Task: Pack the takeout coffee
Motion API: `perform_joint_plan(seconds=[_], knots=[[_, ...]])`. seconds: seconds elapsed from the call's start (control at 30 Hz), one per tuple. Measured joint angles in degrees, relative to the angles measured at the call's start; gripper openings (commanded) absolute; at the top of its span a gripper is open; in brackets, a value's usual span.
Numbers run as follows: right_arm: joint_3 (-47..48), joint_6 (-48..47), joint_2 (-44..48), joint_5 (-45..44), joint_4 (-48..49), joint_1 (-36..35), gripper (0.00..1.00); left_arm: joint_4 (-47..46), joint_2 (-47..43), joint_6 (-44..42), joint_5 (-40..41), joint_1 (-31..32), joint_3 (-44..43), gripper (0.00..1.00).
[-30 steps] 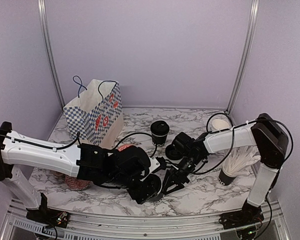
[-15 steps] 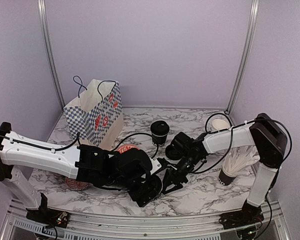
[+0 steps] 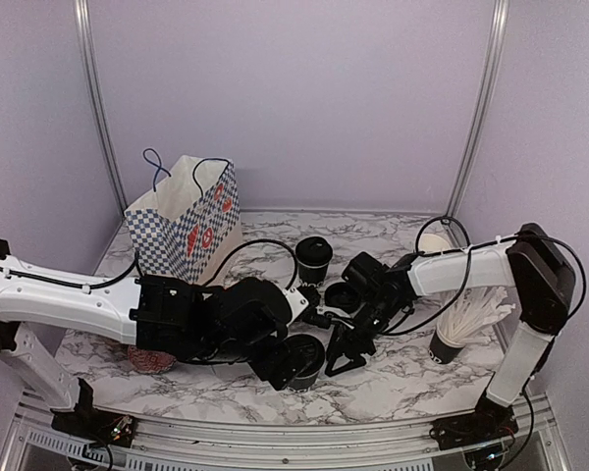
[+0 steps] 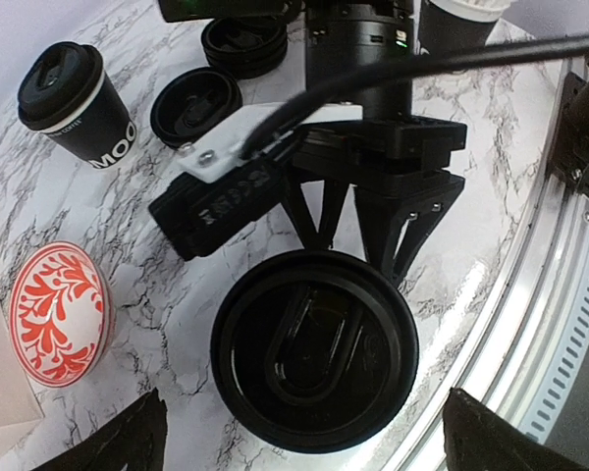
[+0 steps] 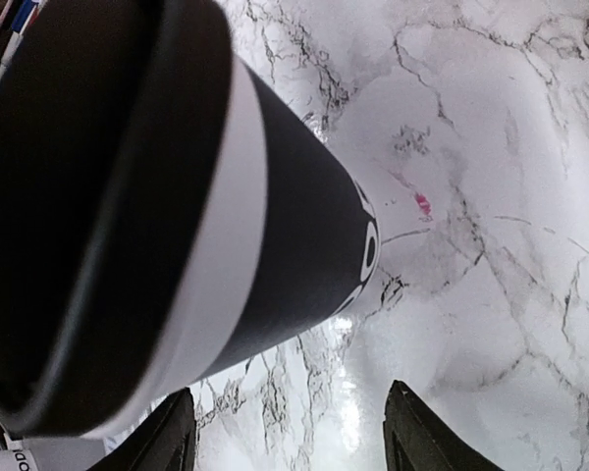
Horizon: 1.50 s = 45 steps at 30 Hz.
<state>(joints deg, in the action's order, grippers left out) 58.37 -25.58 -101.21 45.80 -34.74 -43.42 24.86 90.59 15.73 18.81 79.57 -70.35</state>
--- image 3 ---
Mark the black plastic cup lid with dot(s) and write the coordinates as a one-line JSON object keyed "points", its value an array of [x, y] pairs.
{"points": [[314, 251]]}

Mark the aluminium front frame rail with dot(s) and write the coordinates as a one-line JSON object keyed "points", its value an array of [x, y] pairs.
{"points": [[175, 444]]}

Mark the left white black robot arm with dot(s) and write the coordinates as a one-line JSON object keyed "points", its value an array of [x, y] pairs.
{"points": [[30, 294]]}

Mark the bundle of white wrapped straws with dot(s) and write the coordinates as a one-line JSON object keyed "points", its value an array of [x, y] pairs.
{"points": [[475, 310]]}

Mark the stack of black paper cups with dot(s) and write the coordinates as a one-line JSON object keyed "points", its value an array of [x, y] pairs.
{"points": [[432, 244]]}

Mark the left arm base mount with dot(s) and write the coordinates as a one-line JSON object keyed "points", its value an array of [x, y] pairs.
{"points": [[89, 422]]}

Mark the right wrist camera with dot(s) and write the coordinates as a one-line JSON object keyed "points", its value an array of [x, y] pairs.
{"points": [[326, 319]]}

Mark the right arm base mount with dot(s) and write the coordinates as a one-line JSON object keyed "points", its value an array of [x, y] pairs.
{"points": [[486, 422]]}

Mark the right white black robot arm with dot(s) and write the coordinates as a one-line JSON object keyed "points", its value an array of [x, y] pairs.
{"points": [[546, 273]]}

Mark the blue checkered paper bag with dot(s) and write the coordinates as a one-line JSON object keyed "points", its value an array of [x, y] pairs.
{"points": [[189, 220]]}

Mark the black paper coffee cup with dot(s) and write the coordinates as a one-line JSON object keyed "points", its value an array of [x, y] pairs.
{"points": [[312, 276]]}

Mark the black cup holding straws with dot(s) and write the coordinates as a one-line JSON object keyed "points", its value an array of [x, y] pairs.
{"points": [[443, 351]]}

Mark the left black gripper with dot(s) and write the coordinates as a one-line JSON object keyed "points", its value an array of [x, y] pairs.
{"points": [[270, 369]]}

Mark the red geometric ceramic bowl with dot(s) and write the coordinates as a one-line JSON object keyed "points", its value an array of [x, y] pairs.
{"points": [[150, 362]]}

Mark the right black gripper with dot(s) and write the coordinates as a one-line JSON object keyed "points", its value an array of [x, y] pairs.
{"points": [[348, 343]]}

